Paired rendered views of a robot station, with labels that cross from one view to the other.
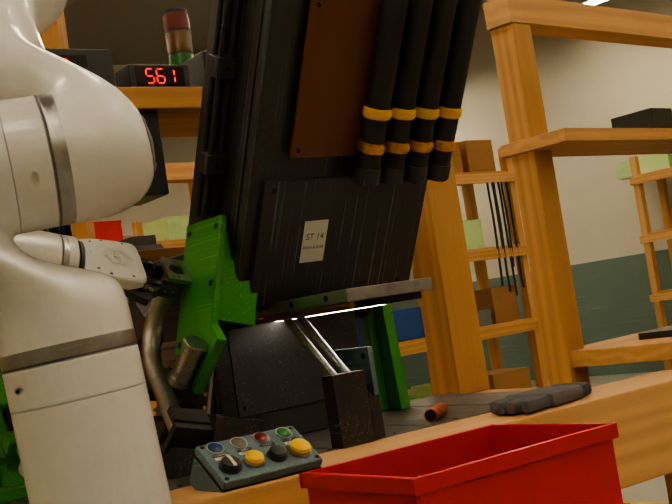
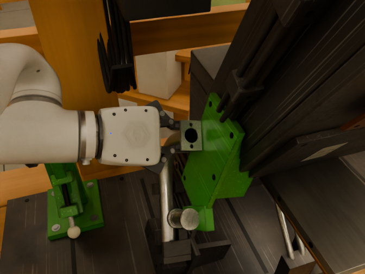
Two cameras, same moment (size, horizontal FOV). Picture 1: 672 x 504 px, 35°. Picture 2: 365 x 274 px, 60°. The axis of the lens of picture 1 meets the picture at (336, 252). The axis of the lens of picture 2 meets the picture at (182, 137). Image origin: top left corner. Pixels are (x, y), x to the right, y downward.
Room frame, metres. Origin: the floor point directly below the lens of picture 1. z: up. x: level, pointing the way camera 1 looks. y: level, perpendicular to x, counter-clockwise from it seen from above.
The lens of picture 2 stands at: (1.26, 0.13, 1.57)
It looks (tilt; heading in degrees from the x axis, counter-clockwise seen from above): 41 degrees down; 18
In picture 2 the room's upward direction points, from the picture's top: straight up
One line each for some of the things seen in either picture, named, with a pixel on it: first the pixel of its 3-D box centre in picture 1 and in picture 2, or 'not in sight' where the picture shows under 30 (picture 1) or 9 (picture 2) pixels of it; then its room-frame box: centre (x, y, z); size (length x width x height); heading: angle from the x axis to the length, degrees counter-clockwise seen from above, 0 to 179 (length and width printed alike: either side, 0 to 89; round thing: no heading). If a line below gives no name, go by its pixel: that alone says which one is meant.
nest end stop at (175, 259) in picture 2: (187, 439); (172, 257); (1.58, 0.26, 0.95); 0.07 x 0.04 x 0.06; 125
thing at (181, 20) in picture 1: (176, 22); not in sight; (2.08, 0.24, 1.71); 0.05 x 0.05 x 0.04
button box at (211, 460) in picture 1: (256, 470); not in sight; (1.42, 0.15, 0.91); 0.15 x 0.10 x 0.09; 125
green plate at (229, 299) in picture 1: (218, 284); (224, 155); (1.68, 0.19, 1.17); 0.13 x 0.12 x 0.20; 125
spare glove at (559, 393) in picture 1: (536, 398); not in sight; (1.75, -0.28, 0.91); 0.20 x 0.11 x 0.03; 135
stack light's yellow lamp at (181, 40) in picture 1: (179, 44); not in sight; (2.08, 0.24, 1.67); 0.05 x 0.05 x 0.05
